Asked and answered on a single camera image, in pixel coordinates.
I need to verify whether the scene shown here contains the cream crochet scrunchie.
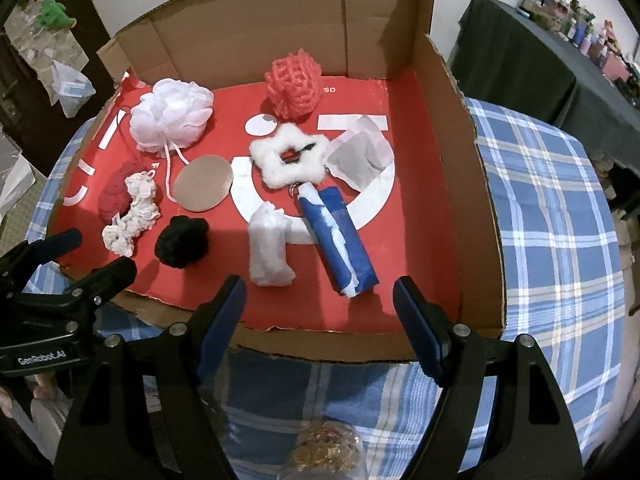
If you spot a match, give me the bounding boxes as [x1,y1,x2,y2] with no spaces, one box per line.
[102,171,160,258]

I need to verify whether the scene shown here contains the black fuzzy scrunchie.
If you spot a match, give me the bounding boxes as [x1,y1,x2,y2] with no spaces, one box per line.
[154,216,209,269]

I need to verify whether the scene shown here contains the round beige powder puff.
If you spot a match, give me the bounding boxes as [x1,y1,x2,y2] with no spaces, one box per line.
[174,155,233,212]

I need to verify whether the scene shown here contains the white cloth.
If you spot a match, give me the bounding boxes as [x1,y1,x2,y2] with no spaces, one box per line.
[247,202,296,287]

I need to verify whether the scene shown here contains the white mesh bath pouf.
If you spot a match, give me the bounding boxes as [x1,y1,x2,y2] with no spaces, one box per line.
[129,78,215,202]

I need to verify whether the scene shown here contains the white fluffy star clip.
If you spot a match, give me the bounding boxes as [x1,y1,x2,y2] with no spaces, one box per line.
[250,122,330,190]

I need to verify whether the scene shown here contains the blue tissue pack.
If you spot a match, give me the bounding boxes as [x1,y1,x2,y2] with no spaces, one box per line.
[297,183,378,298]

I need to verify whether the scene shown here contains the red mesh bath pouf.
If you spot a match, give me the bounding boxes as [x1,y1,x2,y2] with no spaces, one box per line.
[265,49,324,120]

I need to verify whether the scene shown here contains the white gauze pad packet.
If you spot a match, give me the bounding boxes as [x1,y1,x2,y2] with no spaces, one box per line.
[323,115,395,192]

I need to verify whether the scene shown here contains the person left hand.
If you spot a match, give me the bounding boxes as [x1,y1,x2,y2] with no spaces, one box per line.
[1,372,58,419]

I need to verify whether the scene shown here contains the dark wooden door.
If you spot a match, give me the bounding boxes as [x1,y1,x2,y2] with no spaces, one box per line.
[1,0,114,174]

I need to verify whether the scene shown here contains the blue plaid tablecloth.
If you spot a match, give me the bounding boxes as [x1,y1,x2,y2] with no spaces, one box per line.
[24,96,629,480]

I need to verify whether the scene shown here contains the plastic bag on door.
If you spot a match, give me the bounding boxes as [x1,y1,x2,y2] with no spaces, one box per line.
[52,61,96,118]

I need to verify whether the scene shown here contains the small jar gold beads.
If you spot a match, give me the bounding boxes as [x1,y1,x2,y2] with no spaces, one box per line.
[278,419,369,480]

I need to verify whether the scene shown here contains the beige hanging organizer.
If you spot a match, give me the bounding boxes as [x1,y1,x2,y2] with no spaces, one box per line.
[3,0,89,105]

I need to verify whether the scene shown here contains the green plush on door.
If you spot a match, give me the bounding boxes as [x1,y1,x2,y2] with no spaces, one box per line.
[37,0,77,30]

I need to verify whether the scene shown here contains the cardboard box red interior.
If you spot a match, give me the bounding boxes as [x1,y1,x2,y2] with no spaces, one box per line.
[48,0,506,362]

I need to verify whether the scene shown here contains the dark cloth side table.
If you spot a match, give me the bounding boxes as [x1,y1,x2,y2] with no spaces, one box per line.
[451,0,639,172]

